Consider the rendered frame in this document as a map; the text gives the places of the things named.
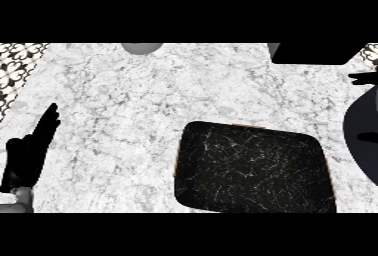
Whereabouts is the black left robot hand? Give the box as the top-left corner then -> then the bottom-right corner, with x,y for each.
0,103 -> 61,194

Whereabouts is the black scratched tray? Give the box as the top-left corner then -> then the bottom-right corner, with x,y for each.
171,120 -> 339,214

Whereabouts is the dark grey pot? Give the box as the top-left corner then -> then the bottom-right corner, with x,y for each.
341,68 -> 378,188

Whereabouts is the grey round object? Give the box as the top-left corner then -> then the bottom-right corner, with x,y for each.
121,43 -> 163,56

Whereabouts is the black appliance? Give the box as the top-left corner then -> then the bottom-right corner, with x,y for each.
267,43 -> 369,66

